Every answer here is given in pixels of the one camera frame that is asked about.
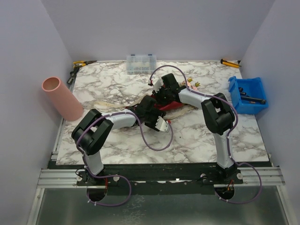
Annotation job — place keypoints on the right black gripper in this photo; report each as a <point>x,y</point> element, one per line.
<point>161,93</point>

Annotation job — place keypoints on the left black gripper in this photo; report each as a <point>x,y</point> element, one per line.
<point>157,113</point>

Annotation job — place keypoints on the beige printed ribbon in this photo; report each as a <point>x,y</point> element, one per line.
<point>170,115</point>

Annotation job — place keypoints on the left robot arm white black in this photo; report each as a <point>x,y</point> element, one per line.
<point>92,131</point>

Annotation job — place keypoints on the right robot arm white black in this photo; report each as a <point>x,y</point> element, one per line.
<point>218,116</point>

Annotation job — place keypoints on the pink cylindrical vase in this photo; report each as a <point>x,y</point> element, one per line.
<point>62,98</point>

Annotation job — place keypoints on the clear plastic organizer box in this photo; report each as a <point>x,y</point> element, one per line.
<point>141,64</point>

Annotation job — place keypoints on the yellow black utility knife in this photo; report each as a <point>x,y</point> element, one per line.
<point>230,64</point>

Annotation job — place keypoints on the black tool in bin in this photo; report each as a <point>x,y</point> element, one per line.
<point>253,100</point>

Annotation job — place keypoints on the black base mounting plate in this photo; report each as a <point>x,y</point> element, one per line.
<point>159,179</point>

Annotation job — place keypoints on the blue plastic bin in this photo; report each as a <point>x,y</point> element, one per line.
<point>254,88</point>

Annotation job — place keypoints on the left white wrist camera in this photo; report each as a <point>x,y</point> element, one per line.
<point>162,125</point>

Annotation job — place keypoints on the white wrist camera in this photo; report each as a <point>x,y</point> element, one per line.
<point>162,125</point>
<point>157,85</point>

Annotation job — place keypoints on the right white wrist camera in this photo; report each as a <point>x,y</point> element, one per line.
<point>157,85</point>

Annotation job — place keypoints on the yellow handled pliers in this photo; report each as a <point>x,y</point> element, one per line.
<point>80,64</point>

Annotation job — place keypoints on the aluminium extrusion rail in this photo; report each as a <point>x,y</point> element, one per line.
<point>52,178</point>

